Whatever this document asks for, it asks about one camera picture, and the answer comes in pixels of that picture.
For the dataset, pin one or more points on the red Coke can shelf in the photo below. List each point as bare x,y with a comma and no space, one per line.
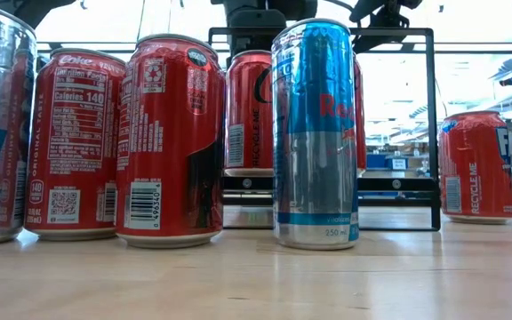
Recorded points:
474,169

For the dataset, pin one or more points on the red Coca-Cola Original Taste can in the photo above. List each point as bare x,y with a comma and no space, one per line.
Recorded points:
74,146

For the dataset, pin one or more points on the red Coke Zero can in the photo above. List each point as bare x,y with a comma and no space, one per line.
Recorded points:
249,115
360,120

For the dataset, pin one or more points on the black ceiling-mounted device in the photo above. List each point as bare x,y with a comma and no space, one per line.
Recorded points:
510,81

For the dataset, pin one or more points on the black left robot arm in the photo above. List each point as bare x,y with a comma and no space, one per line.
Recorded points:
29,9

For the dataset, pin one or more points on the red and black Coke can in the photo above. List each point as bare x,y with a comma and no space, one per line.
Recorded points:
167,146

